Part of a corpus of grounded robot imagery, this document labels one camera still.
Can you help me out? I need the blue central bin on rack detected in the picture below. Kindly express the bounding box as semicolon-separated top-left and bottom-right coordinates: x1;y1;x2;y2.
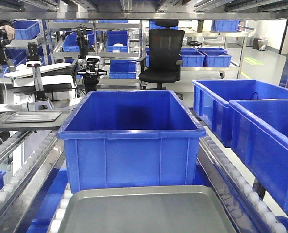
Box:
58;90;206;193

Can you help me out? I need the stainless steel shelf rack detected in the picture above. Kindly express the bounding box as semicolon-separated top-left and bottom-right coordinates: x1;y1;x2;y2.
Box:
0;0;288;233

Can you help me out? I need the blue bin right rear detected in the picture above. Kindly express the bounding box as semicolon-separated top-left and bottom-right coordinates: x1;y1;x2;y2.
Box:
192;79;288;148

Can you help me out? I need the grey tray on black stand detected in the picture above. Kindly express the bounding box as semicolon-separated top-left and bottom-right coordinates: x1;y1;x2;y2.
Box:
3;111;62;123

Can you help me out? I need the grey metal tray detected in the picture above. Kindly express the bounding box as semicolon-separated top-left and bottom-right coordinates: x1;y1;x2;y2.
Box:
58;185;236;233

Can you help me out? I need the black office chair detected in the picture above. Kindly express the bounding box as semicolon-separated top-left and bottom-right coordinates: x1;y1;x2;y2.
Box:
138;20;185;90

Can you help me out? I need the blue bin right front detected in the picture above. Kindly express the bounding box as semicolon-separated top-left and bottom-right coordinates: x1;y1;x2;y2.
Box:
229;99;288;216

